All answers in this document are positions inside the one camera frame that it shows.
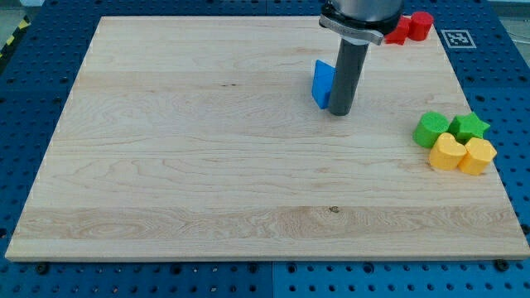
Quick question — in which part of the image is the white fiducial marker tag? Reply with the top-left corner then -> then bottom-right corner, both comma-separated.
441,29 -> 476,49

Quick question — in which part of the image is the green cylinder block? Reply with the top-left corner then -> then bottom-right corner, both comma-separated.
412,111 -> 449,148

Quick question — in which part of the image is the yellow heart block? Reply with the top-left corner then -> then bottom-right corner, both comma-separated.
428,132 -> 467,171

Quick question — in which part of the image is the light wooden board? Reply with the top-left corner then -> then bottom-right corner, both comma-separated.
6,17 -> 529,262

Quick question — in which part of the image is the green star block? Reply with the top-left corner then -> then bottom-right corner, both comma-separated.
447,112 -> 490,144

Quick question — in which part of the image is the red cylinder block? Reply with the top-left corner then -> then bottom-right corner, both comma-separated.
407,11 -> 434,41

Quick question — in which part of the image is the yellow black hazard tape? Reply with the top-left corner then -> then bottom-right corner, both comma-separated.
1,15 -> 31,60

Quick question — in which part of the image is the red star block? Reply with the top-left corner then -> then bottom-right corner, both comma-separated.
384,16 -> 411,46

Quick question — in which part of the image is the yellow hexagon block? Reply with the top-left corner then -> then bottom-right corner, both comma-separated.
458,137 -> 497,175

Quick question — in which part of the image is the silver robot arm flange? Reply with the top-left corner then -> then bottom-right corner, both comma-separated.
319,0 -> 404,46

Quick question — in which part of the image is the blue triangle block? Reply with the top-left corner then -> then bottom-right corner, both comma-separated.
311,60 -> 335,109

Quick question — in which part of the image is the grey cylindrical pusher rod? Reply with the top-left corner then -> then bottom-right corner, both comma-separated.
328,39 -> 369,116

